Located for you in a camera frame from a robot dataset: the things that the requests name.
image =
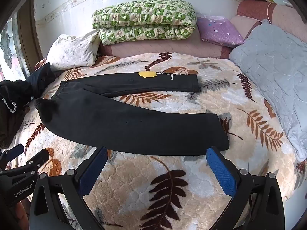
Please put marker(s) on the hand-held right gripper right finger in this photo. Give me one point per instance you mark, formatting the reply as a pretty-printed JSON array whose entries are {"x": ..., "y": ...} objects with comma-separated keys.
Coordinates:
[{"x": 220, "y": 172}]

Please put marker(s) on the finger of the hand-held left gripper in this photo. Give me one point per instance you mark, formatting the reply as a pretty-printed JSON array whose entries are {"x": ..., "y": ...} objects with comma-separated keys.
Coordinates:
[
  {"x": 38, "y": 159},
  {"x": 14, "y": 151}
]

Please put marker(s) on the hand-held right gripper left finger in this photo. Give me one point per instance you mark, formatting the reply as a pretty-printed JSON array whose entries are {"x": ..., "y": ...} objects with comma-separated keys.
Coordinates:
[{"x": 93, "y": 172}]

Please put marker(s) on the black pants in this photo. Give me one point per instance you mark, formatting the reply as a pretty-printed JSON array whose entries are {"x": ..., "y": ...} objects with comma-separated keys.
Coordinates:
[{"x": 120, "y": 124}]

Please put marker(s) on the person's left hand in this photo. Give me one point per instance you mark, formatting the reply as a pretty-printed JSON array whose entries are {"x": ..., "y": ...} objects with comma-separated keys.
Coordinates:
[{"x": 22, "y": 216}]

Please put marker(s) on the leaf print plush blanket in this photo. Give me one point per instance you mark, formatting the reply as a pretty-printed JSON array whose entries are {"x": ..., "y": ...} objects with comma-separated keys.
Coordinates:
[{"x": 144, "y": 184}]

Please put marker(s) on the black garment with white print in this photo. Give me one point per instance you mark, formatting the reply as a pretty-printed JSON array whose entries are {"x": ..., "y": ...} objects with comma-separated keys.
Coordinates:
[{"x": 14, "y": 93}]

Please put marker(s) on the navy blue garment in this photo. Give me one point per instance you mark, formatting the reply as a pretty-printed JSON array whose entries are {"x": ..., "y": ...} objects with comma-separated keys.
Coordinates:
[{"x": 42, "y": 79}]

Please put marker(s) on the frosted glass window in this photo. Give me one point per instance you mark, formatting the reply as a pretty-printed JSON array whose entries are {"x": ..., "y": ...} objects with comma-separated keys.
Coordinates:
[{"x": 9, "y": 50}]

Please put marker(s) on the yellow patch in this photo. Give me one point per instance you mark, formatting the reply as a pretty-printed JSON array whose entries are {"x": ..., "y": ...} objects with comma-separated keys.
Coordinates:
[{"x": 147, "y": 74}]

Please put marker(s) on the grey crinkled quilt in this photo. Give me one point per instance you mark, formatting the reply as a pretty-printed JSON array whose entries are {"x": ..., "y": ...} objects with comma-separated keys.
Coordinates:
[{"x": 273, "y": 71}]

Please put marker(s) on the white floral pillow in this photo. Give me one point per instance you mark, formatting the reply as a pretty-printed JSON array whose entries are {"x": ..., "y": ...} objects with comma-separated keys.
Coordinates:
[{"x": 72, "y": 50}]

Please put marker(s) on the pink padded bed cover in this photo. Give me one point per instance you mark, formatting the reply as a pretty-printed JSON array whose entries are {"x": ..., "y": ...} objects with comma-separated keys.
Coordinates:
[{"x": 156, "y": 48}]

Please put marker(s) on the purple floral pillow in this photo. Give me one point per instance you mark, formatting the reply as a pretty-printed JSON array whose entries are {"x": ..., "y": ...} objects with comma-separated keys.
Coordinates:
[{"x": 220, "y": 31}]

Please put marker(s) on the green patterned folded quilt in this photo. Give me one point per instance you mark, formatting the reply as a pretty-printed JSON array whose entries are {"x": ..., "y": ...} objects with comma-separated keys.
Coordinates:
[{"x": 144, "y": 16}]

